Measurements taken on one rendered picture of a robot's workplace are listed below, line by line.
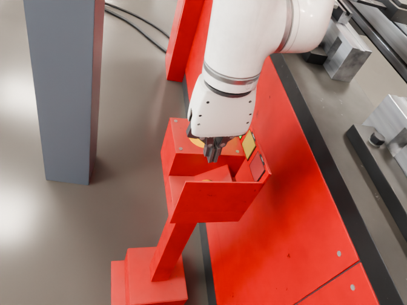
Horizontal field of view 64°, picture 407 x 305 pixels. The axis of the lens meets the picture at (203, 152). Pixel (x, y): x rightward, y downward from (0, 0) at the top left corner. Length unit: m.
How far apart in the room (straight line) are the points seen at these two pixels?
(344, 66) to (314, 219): 0.41
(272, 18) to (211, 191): 0.33
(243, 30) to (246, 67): 0.05
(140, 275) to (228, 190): 0.67
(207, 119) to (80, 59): 0.64
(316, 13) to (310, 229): 0.44
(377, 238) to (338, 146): 0.20
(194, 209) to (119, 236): 0.79
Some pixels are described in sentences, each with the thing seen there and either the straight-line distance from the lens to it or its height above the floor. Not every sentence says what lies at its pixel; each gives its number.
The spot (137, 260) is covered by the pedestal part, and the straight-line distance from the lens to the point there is 1.25.
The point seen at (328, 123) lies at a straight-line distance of 0.76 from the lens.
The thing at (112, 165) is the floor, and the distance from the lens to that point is 1.62.
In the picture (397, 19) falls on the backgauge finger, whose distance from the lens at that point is 1.18.
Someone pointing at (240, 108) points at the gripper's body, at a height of 0.97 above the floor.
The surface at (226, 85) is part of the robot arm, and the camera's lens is 0.45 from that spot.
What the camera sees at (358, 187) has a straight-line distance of 0.66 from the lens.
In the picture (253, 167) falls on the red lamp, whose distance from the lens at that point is 0.67.
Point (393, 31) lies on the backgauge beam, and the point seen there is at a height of 0.95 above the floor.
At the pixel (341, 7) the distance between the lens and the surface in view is 1.02.
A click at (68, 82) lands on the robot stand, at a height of 0.55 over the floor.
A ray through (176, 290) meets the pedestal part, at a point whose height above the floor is 0.12.
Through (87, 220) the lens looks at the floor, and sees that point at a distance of 1.45.
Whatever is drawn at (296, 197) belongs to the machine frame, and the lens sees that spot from 0.78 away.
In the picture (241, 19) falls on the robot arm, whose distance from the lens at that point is 0.41.
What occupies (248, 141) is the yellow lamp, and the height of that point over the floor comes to 0.81.
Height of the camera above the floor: 1.26
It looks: 45 degrees down
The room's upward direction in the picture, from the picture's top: 23 degrees clockwise
